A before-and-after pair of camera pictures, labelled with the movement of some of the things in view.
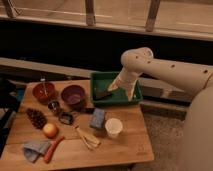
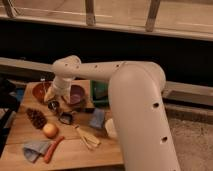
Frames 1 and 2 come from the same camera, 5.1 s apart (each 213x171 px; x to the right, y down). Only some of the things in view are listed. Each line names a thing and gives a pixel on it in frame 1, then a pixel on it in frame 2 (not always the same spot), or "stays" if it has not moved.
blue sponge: x=97 y=119 stays
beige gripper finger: x=130 y=91 to x=66 y=97
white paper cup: x=113 y=126 stays
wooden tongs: x=89 y=141 stays
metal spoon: x=43 y=80 stays
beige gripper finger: x=113 y=86 to x=50 y=93
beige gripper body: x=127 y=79 to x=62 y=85
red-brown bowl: x=44 y=92 stays
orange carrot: x=52 y=148 stays
